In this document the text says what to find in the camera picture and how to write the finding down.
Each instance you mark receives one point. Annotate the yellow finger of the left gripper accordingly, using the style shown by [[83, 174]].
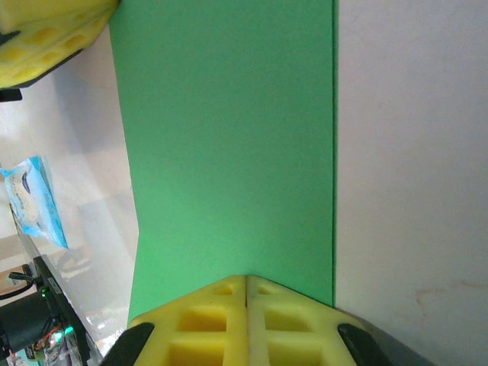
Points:
[[45, 63], [57, 15]]

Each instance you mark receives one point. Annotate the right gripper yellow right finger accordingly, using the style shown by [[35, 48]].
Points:
[[305, 343]]

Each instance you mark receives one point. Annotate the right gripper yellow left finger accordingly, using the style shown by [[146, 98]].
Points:
[[198, 343]]

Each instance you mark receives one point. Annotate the green square paper sheet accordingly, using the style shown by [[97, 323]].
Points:
[[228, 152]]

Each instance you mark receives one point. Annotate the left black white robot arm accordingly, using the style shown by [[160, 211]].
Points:
[[19, 324]]

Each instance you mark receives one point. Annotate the blue snack packet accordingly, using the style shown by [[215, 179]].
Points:
[[34, 202]]

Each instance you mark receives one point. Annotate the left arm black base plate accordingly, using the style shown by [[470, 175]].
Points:
[[63, 305]]

